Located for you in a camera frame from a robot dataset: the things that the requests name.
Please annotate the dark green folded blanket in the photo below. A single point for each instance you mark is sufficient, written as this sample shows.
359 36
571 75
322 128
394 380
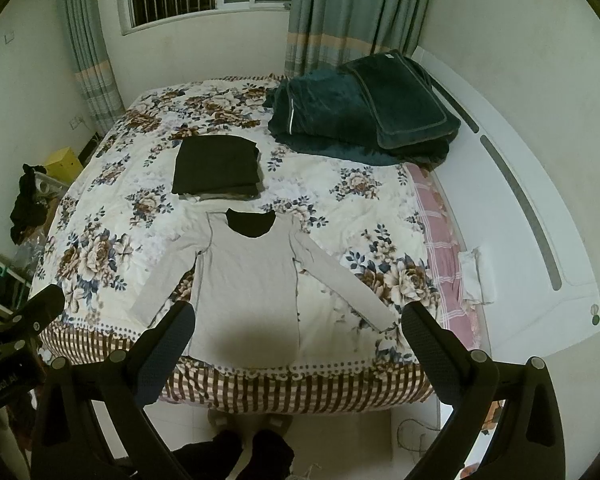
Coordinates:
324 113

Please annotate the grey green curtain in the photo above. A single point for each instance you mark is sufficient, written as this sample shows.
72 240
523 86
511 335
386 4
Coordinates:
90 61
328 33

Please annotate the floral bed quilt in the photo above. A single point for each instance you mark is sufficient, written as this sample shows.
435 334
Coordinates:
118 219

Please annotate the yellow box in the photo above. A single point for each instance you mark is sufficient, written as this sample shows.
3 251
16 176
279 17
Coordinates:
63 165

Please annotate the white wall socket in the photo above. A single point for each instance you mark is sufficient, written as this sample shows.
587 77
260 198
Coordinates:
76 121

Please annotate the folded black clothes stack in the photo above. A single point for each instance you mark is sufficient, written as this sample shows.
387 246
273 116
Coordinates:
217 165

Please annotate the white folded cloth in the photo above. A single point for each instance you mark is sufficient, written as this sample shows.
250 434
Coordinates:
477 276

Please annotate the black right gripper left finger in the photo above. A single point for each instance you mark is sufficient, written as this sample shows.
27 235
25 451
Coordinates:
91 418

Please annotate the left grey green curtain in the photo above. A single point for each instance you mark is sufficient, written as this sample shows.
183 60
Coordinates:
90 61

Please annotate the white bed headboard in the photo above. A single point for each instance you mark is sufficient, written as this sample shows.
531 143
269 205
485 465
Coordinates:
545 298

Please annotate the beige long sleeve shirt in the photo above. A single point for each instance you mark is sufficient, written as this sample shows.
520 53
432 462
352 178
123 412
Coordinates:
244 294

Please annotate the right grey green curtain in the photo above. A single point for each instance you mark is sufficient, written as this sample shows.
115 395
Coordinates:
328 33

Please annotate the dark green pillow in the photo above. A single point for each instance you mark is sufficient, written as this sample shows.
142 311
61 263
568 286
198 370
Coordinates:
399 94

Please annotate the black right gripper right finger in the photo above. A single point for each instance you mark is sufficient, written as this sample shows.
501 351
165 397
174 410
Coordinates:
528 442

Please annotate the pink checked bed sheet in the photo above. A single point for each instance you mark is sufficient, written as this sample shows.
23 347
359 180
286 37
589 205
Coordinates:
443 251

